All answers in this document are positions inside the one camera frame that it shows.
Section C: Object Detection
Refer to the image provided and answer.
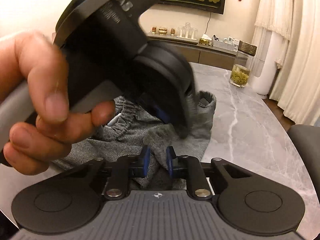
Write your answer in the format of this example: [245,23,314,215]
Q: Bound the white floor appliance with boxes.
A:
[249,27,283,96]

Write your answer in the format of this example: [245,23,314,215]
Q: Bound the dark grey chair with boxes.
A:
[287,125,320,184]

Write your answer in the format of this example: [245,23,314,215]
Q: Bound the cream curtain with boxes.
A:
[255,0,319,125]

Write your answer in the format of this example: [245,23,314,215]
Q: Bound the person left hand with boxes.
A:
[1,31,115,176]

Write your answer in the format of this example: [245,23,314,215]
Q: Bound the glass jar of green tea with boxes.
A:
[229,41,257,88]

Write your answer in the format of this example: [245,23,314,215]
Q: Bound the clear drinking glasses group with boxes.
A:
[176,23,198,40]

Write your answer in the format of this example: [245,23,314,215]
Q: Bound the grey sweatpants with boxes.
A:
[54,90,216,190]

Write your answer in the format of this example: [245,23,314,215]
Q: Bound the long grey tv sideboard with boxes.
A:
[147,33,236,70]

